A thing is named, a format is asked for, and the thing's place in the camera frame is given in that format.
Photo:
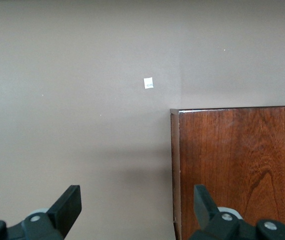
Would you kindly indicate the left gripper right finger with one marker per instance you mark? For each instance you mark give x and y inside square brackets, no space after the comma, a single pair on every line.
[205,210]

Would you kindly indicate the small paper label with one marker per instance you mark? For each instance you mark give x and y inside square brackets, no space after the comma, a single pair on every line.
[148,82]

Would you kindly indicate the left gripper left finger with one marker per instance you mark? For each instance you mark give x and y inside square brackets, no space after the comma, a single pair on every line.
[65,210]

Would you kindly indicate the dark wooden drawer cabinet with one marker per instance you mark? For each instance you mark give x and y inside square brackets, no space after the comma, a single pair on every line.
[245,162]

